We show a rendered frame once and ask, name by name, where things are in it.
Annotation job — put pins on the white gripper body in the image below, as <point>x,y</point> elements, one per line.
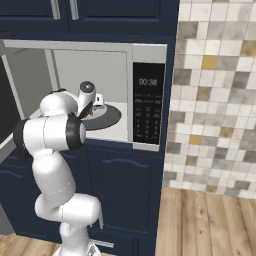
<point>100,106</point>

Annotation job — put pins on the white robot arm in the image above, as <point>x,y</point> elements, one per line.
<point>50,166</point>

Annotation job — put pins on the white plate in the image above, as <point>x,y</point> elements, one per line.
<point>100,113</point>

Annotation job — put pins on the orange chicken drumstick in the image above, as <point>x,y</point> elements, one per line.
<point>89,113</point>

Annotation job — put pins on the dark round microwave turntable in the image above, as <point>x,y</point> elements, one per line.
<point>110,118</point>

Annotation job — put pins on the silver microwave oven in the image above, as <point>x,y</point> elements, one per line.
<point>148,100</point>

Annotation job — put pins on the microwave door with dark glass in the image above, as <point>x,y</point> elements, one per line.
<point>6,100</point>

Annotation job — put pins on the navy lower cupboard door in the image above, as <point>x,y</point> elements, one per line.
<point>126,193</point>
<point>16,193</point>

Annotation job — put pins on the navy cupboard door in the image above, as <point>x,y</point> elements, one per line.
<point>126,193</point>
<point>16,193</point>
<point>26,15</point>
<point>126,15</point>

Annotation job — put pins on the navy upper cupboard door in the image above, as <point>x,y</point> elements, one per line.
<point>26,15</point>
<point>126,15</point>

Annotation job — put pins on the navy drawer front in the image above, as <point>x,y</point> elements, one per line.
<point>133,246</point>

